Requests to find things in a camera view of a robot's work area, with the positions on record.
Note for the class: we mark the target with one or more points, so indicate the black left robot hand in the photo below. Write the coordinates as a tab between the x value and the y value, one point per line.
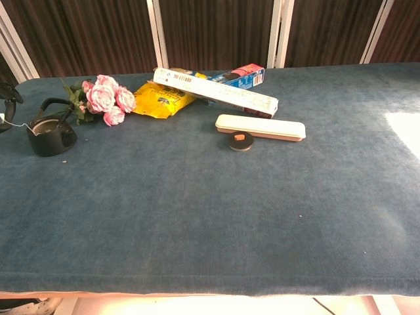
10	113

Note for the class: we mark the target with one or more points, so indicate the grey mesh tea bag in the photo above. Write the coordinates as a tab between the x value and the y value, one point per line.
19	125

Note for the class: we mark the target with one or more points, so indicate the yellow snack bag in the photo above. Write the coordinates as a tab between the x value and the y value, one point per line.
157	103

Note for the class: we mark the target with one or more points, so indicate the pink artificial flower bouquet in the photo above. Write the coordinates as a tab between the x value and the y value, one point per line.
100	96

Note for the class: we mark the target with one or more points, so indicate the white scuffed base under table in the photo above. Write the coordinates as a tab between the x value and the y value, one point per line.
33	306

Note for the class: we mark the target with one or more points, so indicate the long white cardboard box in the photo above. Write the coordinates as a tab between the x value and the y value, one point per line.
216	93

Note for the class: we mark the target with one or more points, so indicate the blue velvet tablecloth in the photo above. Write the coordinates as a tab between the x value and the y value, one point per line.
197	210

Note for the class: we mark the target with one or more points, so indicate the round black lid orange tab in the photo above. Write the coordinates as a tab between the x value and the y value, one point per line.
241	141

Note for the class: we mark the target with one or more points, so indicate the blue cookie box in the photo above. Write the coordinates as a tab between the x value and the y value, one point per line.
243	76

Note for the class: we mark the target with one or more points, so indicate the white and pink flat case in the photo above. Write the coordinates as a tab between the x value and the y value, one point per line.
262	128

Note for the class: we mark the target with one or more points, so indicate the white table leg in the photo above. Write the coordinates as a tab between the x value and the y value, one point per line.
382	305

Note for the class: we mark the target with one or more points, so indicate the white screen frame post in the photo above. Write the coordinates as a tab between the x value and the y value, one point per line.
280	33
16	49
377	33
157	33

